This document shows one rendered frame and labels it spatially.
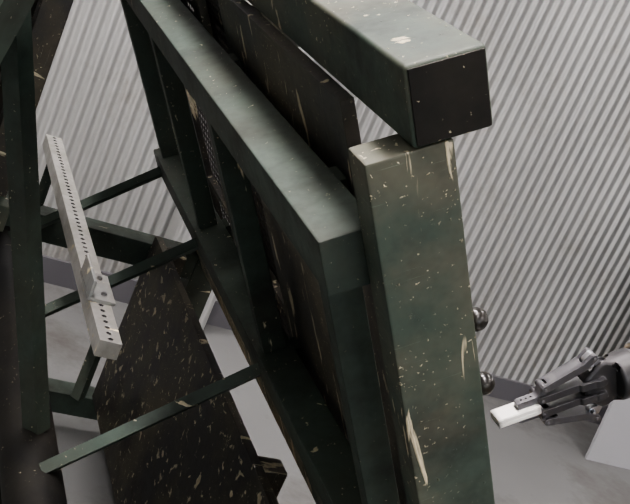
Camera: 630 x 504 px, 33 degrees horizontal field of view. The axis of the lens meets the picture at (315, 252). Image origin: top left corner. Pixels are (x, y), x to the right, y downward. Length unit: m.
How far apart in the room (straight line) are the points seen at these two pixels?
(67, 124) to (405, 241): 3.52
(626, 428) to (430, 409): 4.45
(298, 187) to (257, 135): 0.21
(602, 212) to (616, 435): 1.16
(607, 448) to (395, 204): 4.64
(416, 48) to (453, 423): 0.50
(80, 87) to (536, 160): 2.22
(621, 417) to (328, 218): 4.51
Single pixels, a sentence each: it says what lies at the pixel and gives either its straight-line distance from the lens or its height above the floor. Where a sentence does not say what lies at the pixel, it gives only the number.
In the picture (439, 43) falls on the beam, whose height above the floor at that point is 1.91.
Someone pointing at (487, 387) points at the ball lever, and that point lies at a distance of 1.68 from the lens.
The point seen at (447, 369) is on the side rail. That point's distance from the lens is 1.36.
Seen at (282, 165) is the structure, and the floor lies 1.65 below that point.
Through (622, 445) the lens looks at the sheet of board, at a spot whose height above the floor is 0.12.
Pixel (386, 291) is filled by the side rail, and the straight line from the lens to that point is 1.26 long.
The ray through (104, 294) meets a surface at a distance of 2.42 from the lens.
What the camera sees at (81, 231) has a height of 1.02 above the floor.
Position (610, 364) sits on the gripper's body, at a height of 1.55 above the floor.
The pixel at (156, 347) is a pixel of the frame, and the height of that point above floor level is 0.64.
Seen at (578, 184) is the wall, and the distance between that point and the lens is 5.51.
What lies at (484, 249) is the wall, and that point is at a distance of 5.42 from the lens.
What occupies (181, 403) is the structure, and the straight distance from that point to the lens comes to 2.29.
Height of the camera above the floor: 1.99
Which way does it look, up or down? 17 degrees down
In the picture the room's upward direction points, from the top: 24 degrees clockwise
